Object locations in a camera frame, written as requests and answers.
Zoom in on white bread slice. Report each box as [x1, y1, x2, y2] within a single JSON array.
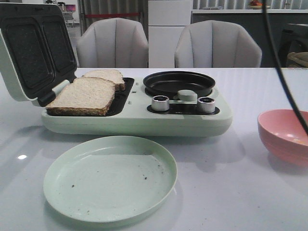
[[46, 77, 116, 116], [82, 69, 126, 91]]

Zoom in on mint green breakfast maker base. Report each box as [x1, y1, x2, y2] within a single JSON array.
[[41, 77, 232, 137]]

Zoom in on mint green round plate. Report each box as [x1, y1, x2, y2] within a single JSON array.
[[43, 136, 178, 227]]

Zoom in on red barrier belt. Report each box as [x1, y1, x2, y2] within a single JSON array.
[[84, 12, 141, 18]]

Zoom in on left grey upholstered chair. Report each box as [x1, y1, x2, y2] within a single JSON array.
[[77, 18, 149, 68]]

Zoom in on black cable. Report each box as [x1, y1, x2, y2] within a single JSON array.
[[261, 0, 308, 134]]

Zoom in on right silver control knob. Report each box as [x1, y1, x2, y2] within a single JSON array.
[[196, 97, 216, 114]]

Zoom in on fruit bowl on counter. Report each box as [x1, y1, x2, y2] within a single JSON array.
[[248, 0, 271, 10]]

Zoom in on right grey upholstered chair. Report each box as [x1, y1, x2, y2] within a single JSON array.
[[174, 20, 262, 68]]

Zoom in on mint green sandwich maker lid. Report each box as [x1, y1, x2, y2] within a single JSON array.
[[0, 2, 77, 107]]

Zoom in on grey upholstered chair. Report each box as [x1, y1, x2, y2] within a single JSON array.
[[174, 20, 262, 68], [77, 18, 149, 68]]

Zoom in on silver control knob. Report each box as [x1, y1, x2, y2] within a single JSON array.
[[196, 97, 216, 114], [151, 95, 169, 112]]

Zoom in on white refrigerator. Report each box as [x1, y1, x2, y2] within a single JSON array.
[[148, 0, 192, 68]]

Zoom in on black round frying pan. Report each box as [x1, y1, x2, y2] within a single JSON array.
[[143, 71, 216, 99]]

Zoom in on pink bowl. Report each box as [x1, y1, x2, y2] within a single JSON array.
[[257, 109, 308, 167]]

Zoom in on left silver control knob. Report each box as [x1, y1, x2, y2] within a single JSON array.
[[151, 95, 169, 112]]

